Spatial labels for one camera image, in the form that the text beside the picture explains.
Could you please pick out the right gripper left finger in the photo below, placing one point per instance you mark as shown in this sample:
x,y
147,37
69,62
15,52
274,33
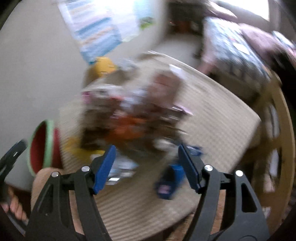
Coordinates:
x,y
66,209

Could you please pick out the green red trash bin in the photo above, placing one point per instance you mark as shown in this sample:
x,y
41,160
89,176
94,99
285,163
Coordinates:
x,y
44,148

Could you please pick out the trash pile wrappers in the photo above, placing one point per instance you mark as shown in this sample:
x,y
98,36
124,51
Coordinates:
x,y
143,118

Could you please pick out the left hand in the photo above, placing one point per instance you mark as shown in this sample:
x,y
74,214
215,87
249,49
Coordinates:
x,y
14,206

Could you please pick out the wooden chair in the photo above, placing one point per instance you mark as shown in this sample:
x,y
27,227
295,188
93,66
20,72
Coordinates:
x,y
274,166

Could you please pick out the blue snack packet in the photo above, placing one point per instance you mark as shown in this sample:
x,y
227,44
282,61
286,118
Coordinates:
x,y
170,179

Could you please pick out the yellow duck potty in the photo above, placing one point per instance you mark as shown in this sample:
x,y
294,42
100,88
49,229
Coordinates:
x,y
102,66

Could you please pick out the bed with plaid quilt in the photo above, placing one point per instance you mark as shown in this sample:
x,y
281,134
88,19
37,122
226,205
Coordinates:
x,y
244,57

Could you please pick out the pinyin wall poster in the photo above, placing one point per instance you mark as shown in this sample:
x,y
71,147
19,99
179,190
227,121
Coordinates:
x,y
93,30

